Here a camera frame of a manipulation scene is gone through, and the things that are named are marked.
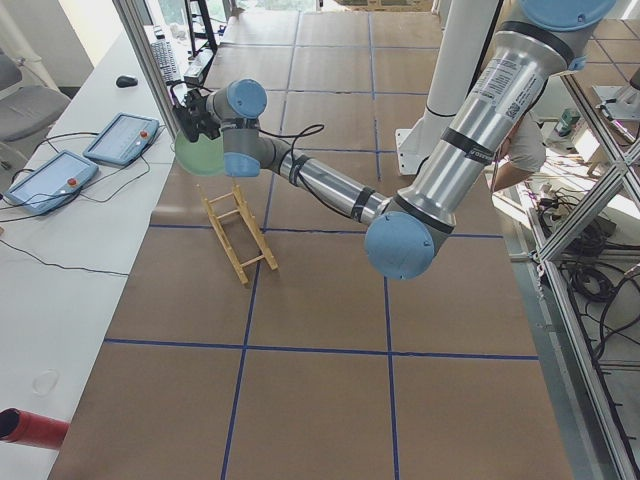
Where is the far teach pendant tablet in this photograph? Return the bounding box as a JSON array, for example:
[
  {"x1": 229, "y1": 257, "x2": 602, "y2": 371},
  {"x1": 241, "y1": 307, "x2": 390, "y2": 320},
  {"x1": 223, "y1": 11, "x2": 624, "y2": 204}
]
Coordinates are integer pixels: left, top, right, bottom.
[{"x1": 83, "y1": 113, "x2": 160, "y2": 166}]

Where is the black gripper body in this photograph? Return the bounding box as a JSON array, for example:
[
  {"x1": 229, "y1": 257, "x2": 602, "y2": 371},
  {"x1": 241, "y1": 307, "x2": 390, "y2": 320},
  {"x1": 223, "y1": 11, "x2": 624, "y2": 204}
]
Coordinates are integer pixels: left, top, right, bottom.
[{"x1": 172, "y1": 89, "x2": 220, "y2": 143}]

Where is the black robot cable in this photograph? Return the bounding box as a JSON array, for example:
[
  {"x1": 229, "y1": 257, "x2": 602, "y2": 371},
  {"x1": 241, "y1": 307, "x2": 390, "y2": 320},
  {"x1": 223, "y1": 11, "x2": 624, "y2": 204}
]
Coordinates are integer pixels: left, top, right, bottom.
[{"x1": 257, "y1": 123, "x2": 326, "y2": 191}]

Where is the aluminium frame structure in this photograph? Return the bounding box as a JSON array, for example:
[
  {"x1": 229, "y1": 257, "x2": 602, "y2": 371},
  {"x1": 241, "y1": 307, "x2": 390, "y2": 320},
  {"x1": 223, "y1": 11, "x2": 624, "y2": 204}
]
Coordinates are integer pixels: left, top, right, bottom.
[{"x1": 528, "y1": 75, "x2": 639, "y2": 479}]

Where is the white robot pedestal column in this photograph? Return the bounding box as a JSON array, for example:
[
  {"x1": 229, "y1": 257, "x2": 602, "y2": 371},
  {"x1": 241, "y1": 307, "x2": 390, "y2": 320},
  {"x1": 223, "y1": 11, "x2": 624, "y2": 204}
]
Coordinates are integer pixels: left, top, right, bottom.
[{"x1": 395, "y1": 0, "x2": 503, "y2": 175}]

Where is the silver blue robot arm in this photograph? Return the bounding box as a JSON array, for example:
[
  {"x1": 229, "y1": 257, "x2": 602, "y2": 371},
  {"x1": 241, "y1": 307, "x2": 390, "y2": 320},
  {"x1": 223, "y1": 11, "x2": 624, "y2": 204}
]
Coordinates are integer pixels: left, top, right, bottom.
[{"x1": 174, "y1": 1, "x2": 612, "y2": 280}]

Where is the wooden dish rack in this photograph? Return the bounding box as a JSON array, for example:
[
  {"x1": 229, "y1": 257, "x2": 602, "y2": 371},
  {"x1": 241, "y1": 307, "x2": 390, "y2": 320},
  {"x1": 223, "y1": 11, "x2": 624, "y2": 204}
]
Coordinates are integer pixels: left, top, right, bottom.
[{"x1": 196, "y1": 182, "x2": 279, "y2": 286}]

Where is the grey office chair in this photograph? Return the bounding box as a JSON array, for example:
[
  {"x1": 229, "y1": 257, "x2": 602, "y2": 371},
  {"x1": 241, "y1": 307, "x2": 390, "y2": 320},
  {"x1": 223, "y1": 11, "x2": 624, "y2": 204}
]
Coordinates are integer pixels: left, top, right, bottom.
[{"x1": 1, "y1": 52, "x2": 71, "y2": 170}]

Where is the black computer mouse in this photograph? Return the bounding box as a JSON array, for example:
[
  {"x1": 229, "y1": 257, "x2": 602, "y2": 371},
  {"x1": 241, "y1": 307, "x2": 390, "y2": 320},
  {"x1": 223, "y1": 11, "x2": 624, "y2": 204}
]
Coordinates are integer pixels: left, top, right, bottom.
[{"x1": 115, "y1": 75, "x2": 138, "y2": 88}]

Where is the person in white shirt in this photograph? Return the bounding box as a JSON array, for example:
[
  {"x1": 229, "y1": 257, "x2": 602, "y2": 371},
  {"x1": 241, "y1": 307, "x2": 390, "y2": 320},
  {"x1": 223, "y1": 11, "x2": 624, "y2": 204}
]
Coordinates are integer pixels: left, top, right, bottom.
[{"x1": 492, "y1": 113, "x2": 546, "y2": 192}]

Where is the teach pendant tablet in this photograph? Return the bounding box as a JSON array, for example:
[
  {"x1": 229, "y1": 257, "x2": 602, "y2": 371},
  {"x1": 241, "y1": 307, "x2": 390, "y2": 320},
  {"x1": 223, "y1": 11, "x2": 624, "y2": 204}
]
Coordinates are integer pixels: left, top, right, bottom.
[
  {"x1": 83, "y1": 113, "x2": 160, "y2": 166},
  {"x1": 4, "y1": 150, "x2": 98, "y2": 214}
]

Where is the near teach pendant tablet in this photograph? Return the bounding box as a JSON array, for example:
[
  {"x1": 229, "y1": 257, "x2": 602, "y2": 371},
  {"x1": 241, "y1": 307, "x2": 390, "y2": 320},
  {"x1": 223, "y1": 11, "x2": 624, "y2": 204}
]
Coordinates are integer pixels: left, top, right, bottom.
[{"x1": 4, "y1": 150, "x2": 98, "y2": 214}]

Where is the red cylinder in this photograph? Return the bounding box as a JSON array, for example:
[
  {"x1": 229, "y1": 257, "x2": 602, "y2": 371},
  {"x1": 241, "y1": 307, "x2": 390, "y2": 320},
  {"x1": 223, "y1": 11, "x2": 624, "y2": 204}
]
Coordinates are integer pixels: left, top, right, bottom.
[{"x1": 1, "y1": 408, "x2": 69, "y2": 450}]

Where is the black keyboard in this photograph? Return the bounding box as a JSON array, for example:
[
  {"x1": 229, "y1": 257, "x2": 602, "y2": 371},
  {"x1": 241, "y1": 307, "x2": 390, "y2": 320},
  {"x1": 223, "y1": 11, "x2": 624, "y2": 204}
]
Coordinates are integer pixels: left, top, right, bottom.
[{"x1": 150, "y1": 40, "x2": 181, "y2": 84}]

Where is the light green plate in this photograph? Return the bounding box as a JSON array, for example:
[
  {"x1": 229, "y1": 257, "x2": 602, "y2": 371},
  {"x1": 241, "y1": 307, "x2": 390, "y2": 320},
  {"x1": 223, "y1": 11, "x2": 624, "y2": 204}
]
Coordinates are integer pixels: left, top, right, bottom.
[{"x1": 174, "y1": 132, "x2": 224, "y2": 176}]

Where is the brown paper table cover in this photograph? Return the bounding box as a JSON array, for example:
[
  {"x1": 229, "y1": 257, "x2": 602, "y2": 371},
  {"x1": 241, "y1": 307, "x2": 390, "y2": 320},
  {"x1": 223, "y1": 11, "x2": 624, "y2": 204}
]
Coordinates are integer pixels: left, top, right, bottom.
[{"x1": 48, "y1": 9, "x2": 576, "y2": 480}]

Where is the black cable bundle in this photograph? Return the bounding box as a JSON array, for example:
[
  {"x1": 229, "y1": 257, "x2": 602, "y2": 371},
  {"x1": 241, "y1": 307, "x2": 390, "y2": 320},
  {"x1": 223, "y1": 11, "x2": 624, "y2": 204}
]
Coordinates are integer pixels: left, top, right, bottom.
[{"x1": 529, "y1": 184, "x2": 640, "y2": 371}]

